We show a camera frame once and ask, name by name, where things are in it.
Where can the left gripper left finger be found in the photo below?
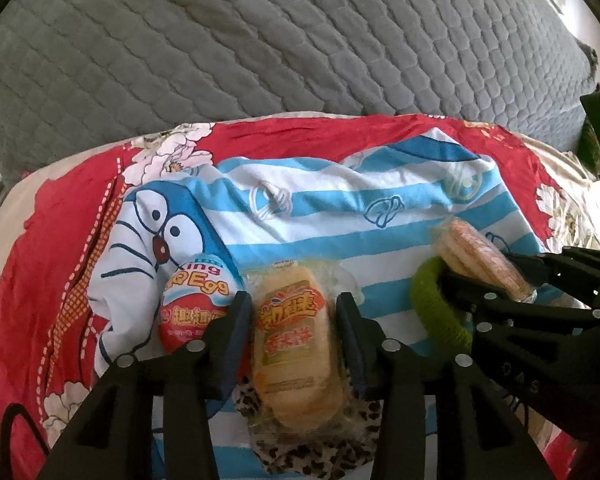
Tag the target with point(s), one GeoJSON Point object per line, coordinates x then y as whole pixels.
{"type": "Point", "coordinates": [110, 436]}

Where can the green fuzzy scrunchie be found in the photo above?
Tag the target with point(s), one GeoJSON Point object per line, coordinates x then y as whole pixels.
{"type": "Point", "coordinates": [445, 327]}

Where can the leopard print scrunchie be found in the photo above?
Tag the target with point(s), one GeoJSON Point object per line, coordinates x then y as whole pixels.
{"type": "Point", "coordinates": [347, 442]}

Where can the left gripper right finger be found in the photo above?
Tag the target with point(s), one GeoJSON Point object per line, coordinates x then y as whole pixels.
{"type": "Point", "coordinates": [478, 436]}

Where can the red floral quilt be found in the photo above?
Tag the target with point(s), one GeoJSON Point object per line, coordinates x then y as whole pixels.
{"type": "Point", "coordinates": [55, 224]}

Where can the pink packaged rice cracker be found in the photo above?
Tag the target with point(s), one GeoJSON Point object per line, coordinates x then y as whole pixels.
{"type": "Point", "coordinates": [469, 253]}

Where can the yellow packaged rice cracker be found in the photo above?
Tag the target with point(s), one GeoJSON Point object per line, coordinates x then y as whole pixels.
{"type": "Point", "coordinates": [296, 361]}

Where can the blue striped Doraemon cloth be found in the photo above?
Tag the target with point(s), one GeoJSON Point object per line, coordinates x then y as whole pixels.
{"type": "Point", "coordinates": [256, 212]}

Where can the red surprise egg toy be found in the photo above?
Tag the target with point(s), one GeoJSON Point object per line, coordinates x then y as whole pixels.
{"type": "Point", "coordinates": [199, 292]}

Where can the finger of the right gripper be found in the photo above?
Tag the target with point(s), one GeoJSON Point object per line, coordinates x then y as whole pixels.
{"type": "Point", "coordinates": [575, 271]}
{"type": "Point", "coordinates": [489, 305]}

